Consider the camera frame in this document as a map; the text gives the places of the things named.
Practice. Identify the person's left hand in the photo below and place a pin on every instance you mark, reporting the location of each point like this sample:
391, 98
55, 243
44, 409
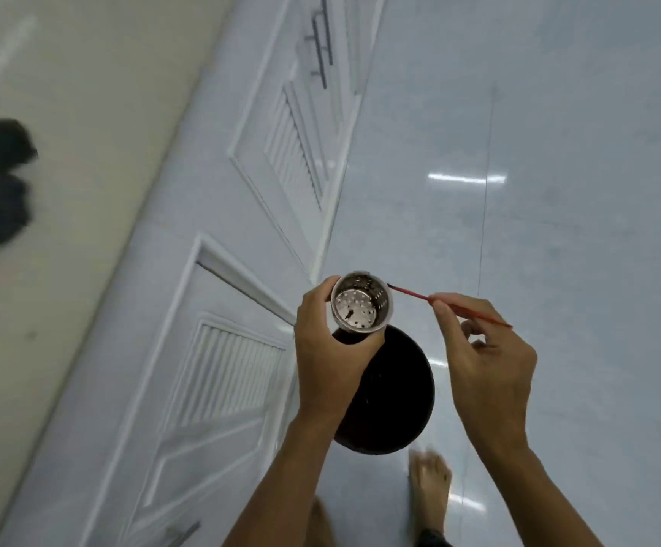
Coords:
320, 358

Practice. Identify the person's right hand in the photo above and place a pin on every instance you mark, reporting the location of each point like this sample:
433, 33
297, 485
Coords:
493, 387

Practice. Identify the person's left thumb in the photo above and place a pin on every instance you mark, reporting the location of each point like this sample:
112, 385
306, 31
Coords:
318, 291

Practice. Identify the person's right middle finger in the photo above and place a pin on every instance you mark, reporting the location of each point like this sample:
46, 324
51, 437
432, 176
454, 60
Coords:
474, 331

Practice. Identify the person's right thumb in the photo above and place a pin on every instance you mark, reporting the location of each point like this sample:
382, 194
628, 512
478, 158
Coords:
447, 333

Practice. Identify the perforated metal strainer cup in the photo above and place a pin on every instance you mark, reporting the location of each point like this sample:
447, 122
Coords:
364, 304

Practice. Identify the thin red paintbrush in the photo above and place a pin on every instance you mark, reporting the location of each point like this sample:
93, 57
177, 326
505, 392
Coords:
410, 292

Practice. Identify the person's right forearm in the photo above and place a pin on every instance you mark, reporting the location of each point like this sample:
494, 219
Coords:
538, 498

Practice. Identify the person's left forearm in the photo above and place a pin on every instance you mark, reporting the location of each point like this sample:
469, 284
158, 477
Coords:
276, 484

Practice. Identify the black round bucket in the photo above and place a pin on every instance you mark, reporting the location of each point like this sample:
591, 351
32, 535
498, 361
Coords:
393, 398

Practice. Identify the white louvered cabinet door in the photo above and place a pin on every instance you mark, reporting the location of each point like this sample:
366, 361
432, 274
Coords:
284, 153
182, 404

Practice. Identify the person's right foot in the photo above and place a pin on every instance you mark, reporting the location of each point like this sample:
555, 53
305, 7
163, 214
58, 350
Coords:
430, 489

